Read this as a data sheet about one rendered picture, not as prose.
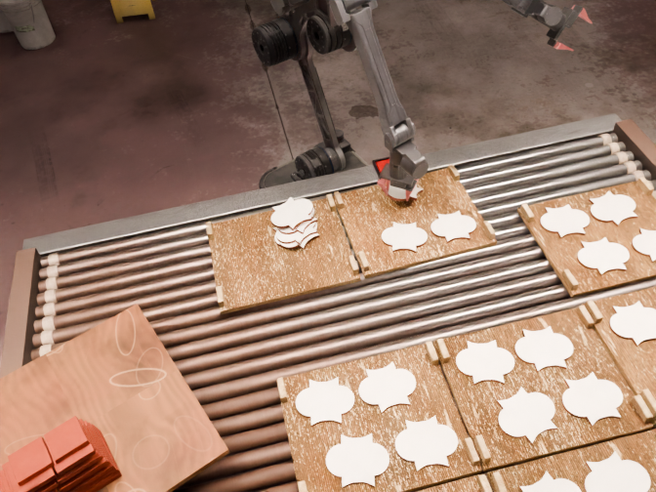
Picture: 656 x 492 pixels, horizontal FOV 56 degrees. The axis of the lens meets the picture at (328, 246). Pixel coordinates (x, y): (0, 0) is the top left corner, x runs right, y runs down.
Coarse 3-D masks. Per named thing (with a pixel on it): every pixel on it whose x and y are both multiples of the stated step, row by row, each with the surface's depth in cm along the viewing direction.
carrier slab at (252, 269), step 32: (224, 224) 196; (256, 224) 195; (320, 224) 193; (224, 256) 187; (256, 256) 186; (288, 256) 185; (320, 256) 184; (224, 288) 178; (256, 288) 178; (288, 288) 177; (320, 288) 176
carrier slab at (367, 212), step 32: (352, 192) 201; (384, 192) 200; (448, 192) 198; (352, 224) 192; (384, 224) 191; (416, 224) 190; (480, 224) 188; (384, 256) 182; (416, 256) 181; (448, 256) 182
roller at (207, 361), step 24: (480, 288) 175; (504, 288) 173; (528, 288) 174; (384, 312) 171; (408, 312) 170; (432, 312) 172; (288, 336) 168; (312, 336) 168; (336, 336) 169; (192, 360) 165; (216, 360) 165; (240, 360) 166
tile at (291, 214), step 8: (288, 200) 192; (296, 200) 191; (304, 200) 191; (272, 208) 190; (280, 208) 190; (288, 208) 189; (296, 208) 189; (304, 208) 189; (272, 216) 188; (280, 216) 187; (288, 216) 187; (296, 216) 187; (304, 216) 187; (272, 224) 186; (280, 224) 185; (288, 224) 185; (296, 224) 185
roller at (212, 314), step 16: (512, 240) 185; (528, 240) 185; (464, 256) 183; (480, 256) 183; (400, 272) 181; (416, 272) 182; (336, 288) 179; (352, 288) 180; (272, 304) 177; (288, 304) 178; (160, 320) 175; (176, 320) 174; (192, 320) 174; (208, 320) 175; (32, 352) 170
